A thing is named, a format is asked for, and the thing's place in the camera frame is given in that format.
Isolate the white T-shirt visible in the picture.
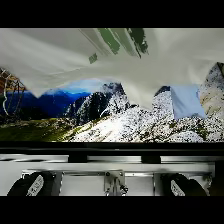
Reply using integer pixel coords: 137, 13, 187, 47
0, 28, 224, 112

